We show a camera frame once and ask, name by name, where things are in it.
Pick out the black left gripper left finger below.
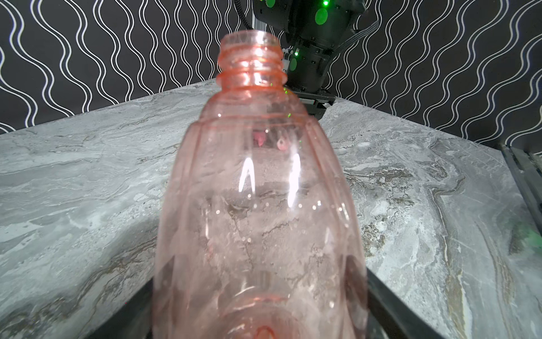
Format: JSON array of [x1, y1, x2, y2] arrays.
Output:
[[86, 278, 153, 339]]

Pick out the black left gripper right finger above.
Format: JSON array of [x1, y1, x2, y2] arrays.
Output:
[[367, 269, 443, 339]]

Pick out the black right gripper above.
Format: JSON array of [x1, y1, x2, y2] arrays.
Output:
[[253, 1, 366, 119]]

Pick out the pink grey spray nozzle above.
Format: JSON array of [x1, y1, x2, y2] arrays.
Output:
[[252, 129, 291, 152]]

